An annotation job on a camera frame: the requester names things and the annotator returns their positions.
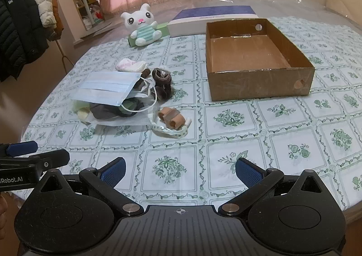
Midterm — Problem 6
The white plush bunny toy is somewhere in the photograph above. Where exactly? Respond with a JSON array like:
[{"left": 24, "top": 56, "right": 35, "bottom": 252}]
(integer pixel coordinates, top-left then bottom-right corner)
[{"left": 121, "top": 3, "right": 162, "bottom": 47}]

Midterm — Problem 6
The dark grey cloth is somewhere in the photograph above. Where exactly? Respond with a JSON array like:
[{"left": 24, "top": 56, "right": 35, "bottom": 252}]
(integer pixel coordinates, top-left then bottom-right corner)
[{"left": 90, "top": 98, "right": 148, "bottom": 120}]

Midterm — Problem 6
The gold coat rack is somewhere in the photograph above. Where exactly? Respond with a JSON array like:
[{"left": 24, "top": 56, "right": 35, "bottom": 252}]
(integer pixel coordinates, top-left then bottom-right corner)
[{"left": 0, "top": 0, "right": 74, "bottom": 73}]

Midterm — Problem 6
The purple and white flat box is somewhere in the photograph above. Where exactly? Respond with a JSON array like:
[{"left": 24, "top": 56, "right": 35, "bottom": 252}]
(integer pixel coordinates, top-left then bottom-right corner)
[{"left": 167, "top": 5, "right": 258, "bottom": 38}]

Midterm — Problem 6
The blue face mask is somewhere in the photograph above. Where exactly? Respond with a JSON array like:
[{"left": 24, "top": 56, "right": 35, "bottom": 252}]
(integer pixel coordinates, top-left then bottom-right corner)
[{"left": 71, "top": 72, "right": 142, "bottom": 107}]

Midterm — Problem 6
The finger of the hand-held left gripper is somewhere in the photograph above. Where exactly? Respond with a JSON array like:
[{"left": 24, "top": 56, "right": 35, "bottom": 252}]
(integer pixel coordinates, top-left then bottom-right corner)
[
  {"left": 17, "top": 149, "right": 71, "bottom": 178},
  {"left": 0, "top": 141, "right": 38, "bottom": 157}
]

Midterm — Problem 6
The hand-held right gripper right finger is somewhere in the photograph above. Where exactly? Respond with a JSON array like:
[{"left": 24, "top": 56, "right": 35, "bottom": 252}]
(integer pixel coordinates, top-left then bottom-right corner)
[{"left": 218, "top": 157, "right": 326, "bottom": 217}]

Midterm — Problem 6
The brown velvet pouch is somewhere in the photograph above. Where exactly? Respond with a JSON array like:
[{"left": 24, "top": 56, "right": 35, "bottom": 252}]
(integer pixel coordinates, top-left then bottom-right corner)
[{"left": 141, "top": 67, "right": 174, "bottom": 102}]

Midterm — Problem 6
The white terry cloth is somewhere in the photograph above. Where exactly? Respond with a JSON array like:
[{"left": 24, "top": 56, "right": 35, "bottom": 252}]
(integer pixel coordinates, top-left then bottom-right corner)
[{"left": 115, "top": 58, "right": 148, "bottom": 74}]

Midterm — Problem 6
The green floral printed bedsheet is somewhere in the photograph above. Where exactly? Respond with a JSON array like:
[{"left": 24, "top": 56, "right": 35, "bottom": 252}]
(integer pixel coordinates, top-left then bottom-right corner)
[{"left": 24, "top": 15, "right": 362, "bottom": 220}]

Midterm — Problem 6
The pale measuring tape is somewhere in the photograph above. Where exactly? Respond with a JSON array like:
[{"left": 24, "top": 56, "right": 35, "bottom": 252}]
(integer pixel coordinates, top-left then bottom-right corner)
[{"left": 147, "top": 112, "right": 189, "bottom": 138}]

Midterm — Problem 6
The small green box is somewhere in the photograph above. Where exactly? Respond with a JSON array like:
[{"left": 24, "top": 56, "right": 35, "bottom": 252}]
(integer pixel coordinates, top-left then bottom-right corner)
[{"left": 129, "top": 23, "right": 170, "bottom": 47}]

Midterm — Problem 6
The yellow towel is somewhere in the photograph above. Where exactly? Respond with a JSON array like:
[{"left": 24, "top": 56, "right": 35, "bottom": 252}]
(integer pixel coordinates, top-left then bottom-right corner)
[{"left": 72, "top": 100, "right": 94, "bottom": 126}]

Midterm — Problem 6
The black puffer jacket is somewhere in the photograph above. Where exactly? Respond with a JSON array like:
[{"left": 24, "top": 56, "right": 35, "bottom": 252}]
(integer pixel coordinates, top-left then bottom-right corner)
[{"left": 0, "top": 0, "right": 50, "bottom": 83}]

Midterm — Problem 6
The white puffer jacket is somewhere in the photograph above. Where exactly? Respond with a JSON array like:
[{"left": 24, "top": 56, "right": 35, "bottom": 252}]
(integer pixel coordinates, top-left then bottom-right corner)
[{"left": 21, "top": 0, "right": 57, "bottom": 28}]

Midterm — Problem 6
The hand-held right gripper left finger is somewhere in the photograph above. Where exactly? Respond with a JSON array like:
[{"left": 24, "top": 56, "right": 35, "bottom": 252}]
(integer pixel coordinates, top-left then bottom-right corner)
[{"left": 34, "top": 157, "right": 145, "bottom": 217}]

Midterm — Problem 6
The brown cardboard box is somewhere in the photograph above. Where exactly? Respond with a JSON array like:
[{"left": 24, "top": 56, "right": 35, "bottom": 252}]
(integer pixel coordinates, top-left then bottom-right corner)
[{"left": 205, "top": 18, "right": 315, "bottom": 102}]

